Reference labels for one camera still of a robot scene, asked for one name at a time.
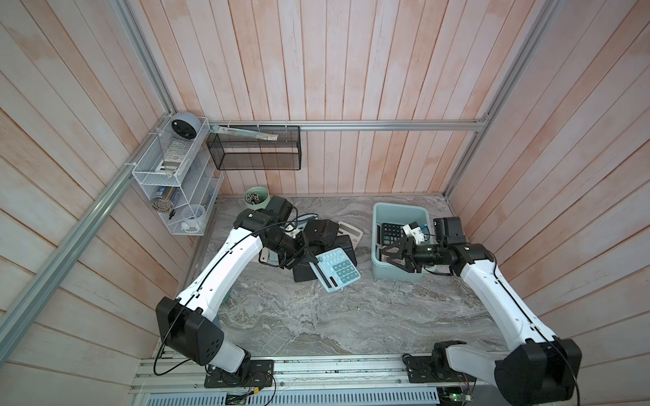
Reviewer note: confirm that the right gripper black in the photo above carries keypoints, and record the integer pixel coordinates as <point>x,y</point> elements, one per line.
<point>407,249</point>

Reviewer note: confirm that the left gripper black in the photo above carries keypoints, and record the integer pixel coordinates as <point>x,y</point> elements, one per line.
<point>301,253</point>

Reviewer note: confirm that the black calculator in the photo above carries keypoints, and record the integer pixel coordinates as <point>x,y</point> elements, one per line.
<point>321,233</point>

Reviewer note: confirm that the teal calculator face up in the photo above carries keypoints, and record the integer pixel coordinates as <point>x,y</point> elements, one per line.
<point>335,270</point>

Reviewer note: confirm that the black calculator face up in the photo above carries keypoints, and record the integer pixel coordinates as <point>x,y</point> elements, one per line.
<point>389,234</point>

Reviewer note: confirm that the black calculator face down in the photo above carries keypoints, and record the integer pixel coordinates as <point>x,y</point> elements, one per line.
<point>302,272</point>
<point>344,242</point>

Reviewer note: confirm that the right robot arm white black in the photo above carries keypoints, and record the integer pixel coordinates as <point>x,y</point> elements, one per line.
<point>540,367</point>

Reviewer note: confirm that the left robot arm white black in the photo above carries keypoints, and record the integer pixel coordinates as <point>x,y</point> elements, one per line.
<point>188,323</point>

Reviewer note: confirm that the mint green pen cup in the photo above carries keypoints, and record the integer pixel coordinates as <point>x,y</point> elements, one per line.
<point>264,193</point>

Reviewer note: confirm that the pens in cup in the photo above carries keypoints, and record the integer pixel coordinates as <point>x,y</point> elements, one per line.
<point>253,198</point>

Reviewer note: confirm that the white mug on shelf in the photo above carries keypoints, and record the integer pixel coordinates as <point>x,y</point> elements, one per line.
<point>192,218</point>

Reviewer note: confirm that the ruler on black basket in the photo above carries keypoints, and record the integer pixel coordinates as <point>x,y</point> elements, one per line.
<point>231,131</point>

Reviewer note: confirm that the grey round alarm clock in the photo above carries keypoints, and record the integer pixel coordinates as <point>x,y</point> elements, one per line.
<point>186,125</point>

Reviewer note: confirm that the black wire mesh basket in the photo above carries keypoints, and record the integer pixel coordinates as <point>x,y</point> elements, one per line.
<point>232,153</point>

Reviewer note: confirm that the white wire mesh shelf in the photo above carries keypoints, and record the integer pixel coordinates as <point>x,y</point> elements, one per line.
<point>174,172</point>

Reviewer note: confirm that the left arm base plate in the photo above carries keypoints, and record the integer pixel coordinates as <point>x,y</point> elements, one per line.
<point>252,373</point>

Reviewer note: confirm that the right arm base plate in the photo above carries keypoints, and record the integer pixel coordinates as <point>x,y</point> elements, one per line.
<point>425,369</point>

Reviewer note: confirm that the aluminium front rail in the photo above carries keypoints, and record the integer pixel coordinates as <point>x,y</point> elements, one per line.
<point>291,373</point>

